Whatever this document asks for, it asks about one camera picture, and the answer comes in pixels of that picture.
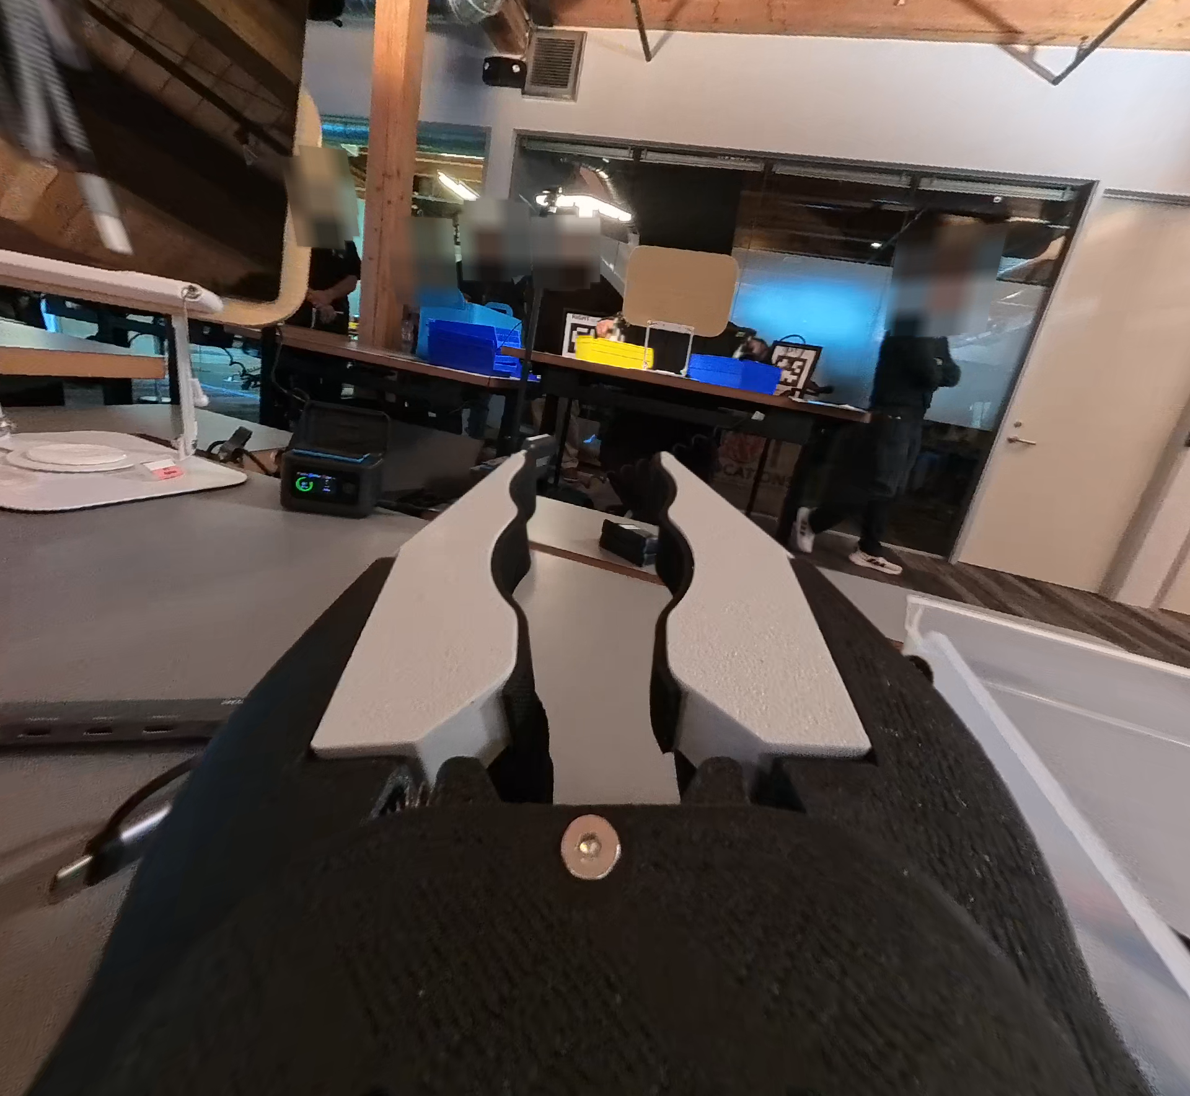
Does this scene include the small black box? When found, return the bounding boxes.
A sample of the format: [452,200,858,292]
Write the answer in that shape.
[600,519,666,568]

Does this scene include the wooden top table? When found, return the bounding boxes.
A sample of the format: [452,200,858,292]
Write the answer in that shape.
[277,325,546,465]
[502,349,875,465]

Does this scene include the white door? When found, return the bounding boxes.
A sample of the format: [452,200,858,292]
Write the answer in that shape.
[958,188,1190,599]

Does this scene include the grey usb hub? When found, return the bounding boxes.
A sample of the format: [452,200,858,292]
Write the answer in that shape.
[0,697,245,750]

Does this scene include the glass office partition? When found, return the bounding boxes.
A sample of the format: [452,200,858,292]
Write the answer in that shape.
[509,129,1097,557]

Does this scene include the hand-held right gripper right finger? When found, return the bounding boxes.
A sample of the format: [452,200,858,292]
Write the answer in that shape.
[653,451,872,785]

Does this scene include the clear plastic bin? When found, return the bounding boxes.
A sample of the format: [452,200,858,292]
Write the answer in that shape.
[900,594,1190,1096]

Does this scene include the printed cardboard box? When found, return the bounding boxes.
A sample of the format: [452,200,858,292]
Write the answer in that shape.
[716,432,791,512]

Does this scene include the blue storage bins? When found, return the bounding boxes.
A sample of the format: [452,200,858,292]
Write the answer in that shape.
[413,298,522,375]

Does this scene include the metal ceiling brace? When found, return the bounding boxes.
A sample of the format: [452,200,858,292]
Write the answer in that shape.
[999,0,1190,85]

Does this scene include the printed tag board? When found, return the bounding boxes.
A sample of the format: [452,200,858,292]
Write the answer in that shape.
[769,343,824,401]
[560,312,618,359]

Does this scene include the large beige framed mirror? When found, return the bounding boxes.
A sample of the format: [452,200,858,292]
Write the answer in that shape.
[0,0,321,331]

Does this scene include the white mirror stand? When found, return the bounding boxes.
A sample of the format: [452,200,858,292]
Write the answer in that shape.
[0,251,249,514]

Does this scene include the wooden support post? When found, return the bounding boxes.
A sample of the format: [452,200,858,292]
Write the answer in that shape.
[357,0,438,352]

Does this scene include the black power station green display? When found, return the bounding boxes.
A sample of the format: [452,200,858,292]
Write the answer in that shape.
[280,402,388,521]

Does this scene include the grey wall vent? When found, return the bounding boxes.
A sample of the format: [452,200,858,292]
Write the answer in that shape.
[522,27,586,102]

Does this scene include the dark blue storage bin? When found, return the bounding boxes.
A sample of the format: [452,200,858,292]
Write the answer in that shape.
[687,354,781,394]

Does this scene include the small beige rounded board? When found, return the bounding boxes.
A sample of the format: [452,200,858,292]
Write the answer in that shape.
[626,245,738,376]

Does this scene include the yellow storage bin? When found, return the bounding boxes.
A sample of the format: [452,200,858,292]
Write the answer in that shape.
[577,336,656,368]

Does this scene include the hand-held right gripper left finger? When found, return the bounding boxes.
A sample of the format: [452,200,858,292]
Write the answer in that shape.
[309,451,555,781]

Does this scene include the short black cable grey plug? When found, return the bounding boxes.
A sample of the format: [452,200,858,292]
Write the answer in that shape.
[48,767,200,904]

